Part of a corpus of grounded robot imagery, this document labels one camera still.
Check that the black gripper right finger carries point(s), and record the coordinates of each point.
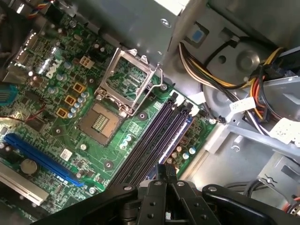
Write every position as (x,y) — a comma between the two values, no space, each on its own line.
(234,208)

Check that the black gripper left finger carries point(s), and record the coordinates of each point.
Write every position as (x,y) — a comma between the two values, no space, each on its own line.
(105,206)

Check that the black RAM slot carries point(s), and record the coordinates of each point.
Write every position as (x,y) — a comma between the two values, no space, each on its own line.
(143,140)
(164,140)
(153,140)

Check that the black open PC case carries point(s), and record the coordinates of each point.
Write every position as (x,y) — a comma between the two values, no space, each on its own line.
(234,159)

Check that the blue expansion slot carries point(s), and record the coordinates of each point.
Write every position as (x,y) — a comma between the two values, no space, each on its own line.
(42,159)

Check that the CPU socket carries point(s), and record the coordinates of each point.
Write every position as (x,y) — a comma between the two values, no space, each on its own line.
(100,123)

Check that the green motherboard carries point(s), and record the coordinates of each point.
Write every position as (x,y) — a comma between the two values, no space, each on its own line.
(136,127)

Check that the pale expansion slot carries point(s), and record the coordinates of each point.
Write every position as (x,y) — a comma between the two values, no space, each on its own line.
(23,185)

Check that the coin cell battery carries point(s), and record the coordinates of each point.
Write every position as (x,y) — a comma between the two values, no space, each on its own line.
(28,166)

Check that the metal drive cage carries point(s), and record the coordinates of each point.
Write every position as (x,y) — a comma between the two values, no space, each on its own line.
(281,93)

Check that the blue video port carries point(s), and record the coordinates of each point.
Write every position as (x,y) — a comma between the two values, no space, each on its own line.
(8,93)

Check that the grey power supply unit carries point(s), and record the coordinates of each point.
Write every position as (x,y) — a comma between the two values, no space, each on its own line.
(140,30)

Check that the metal socket cover frame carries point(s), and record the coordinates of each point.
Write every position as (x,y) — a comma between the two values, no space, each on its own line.
(132,56)

